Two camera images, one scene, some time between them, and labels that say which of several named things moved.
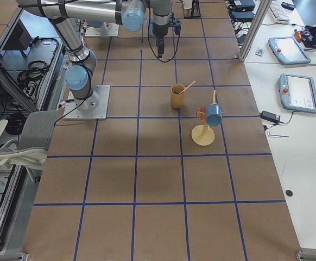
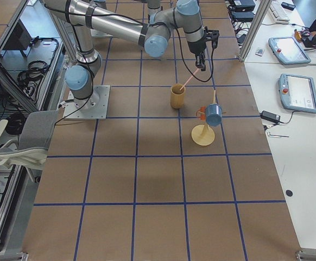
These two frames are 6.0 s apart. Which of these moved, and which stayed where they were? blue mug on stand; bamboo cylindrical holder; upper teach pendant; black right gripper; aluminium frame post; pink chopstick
Moved: pink chopstick; black right gripper
Stayed: blue mug on stand; upper teach pendant; bamboo cylindrical holder; aluminium frame post
